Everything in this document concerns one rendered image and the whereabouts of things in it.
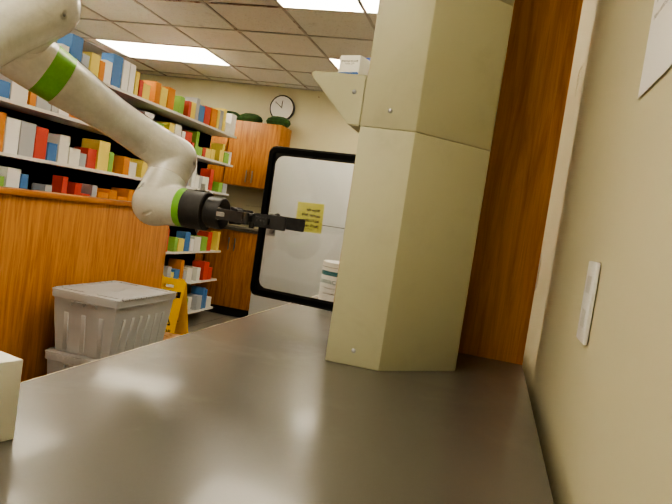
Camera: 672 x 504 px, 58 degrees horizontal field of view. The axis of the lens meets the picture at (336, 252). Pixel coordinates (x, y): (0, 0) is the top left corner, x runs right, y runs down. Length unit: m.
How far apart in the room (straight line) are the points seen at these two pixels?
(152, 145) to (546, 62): 0.96
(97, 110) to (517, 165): 0.98
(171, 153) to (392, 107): 0.58
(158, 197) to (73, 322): 2.05
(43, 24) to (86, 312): 2.30
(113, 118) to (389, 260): 0.71
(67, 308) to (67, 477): 2.82
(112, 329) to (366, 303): 2.27
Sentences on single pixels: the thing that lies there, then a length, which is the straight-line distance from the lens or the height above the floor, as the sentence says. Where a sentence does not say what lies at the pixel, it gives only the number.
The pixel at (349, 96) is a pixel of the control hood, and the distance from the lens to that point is 1.25.
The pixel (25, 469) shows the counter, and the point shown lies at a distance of 0.69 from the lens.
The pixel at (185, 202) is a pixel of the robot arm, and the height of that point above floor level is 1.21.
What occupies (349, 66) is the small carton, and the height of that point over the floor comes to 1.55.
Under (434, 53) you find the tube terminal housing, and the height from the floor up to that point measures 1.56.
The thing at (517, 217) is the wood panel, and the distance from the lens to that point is 1.55.
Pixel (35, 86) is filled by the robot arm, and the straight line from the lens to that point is 1.46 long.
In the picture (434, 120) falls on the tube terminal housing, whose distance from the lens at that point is 1.24.
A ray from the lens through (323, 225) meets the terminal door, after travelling 1.56.
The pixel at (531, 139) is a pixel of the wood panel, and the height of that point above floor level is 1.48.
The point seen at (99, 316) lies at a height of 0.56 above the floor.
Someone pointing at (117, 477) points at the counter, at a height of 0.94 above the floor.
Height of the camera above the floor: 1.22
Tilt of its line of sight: 3 degrees down
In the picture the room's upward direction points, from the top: 9 degrees clockwise
